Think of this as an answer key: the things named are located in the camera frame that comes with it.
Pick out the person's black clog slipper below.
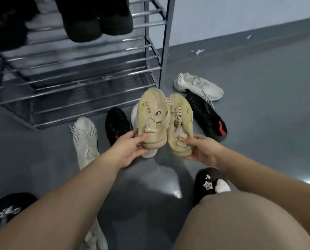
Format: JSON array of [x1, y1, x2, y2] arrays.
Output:
[[193, 167, 231, 206], [0, 192, 38, 230]]

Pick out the black sneaker orange marks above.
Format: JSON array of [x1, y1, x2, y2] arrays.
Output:
[[97, 0, 134, 36], [55, 0, 102, 43]]

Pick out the person's right forearm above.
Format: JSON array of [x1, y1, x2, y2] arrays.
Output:
[[216, 148, 310, 224]]

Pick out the person's right leg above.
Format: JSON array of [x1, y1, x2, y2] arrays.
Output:
[[173, 191, 310, 250]]

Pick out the person's right black clog slipper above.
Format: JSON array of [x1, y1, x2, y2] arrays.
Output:
[[193, 167, 231, 206]]

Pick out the beige yellow sneaker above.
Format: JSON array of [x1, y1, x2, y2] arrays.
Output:
[[166, 93, 196, 158], [138, 87, 171, 150]]

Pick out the person's right hand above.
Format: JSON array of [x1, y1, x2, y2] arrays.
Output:
[[180, 134, 224, 167]]

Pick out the person's left black clog slipper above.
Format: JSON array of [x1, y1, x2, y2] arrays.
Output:
[[0, 192, 38, 230]]

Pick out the person's left hand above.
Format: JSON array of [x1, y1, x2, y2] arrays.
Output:
[[102, 128, 149, 169]]

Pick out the black sneaker red stripe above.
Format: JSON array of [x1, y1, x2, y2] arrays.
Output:
[[105, 107, 133, 147], [185, 92, 228, 142]]

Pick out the black white patterned sneaker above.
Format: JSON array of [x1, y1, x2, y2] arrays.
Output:
[[0, 20, 29, 52], [0, 0, 40, 24]]

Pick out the grey metal shoe rack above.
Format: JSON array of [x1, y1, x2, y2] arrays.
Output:
[[0, 0, 176, 132]]

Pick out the person's left forearm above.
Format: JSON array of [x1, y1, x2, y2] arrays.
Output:
[[0, 156, 119, 250]]

